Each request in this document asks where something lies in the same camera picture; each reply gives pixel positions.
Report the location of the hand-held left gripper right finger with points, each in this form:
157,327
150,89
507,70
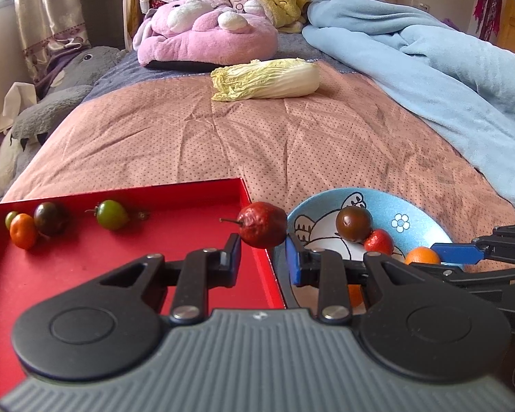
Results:
294,261

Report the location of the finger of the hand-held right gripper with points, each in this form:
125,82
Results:
455,253
476,281

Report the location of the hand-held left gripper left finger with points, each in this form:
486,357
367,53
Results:
234,261

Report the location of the orange mandarin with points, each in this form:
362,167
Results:
422,256

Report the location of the dark purple tomato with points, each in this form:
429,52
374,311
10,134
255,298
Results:
50,219
354,223

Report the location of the blue cartoon bowl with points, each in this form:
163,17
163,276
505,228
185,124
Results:
382,199

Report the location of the red tray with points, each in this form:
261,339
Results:
90,257

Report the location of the small orange tomato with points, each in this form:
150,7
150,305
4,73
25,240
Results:
23,232

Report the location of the small green tomato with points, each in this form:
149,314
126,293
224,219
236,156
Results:
10,219

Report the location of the small brown stem piece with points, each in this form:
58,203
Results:
142,215

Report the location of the pink dotted bedspread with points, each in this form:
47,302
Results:
240,141

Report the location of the light blue blanket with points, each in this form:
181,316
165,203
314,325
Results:
433,73

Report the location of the napa cabbage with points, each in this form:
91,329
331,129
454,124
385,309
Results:
266,79

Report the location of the grey bed sheet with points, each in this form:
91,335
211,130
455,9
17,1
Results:
124,73

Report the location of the pink plush toy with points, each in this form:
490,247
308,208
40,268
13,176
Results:
206,34

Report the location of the grey plush toy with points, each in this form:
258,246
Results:
55,103

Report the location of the white cloth bag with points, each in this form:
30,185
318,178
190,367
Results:
13,107

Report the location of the floral curtain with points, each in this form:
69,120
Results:
47,17

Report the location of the red wall hanging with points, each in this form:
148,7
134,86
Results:
488,8

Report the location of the white wall socket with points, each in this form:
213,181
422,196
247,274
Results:
420,6

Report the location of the wooden frame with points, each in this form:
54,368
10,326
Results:
131,4

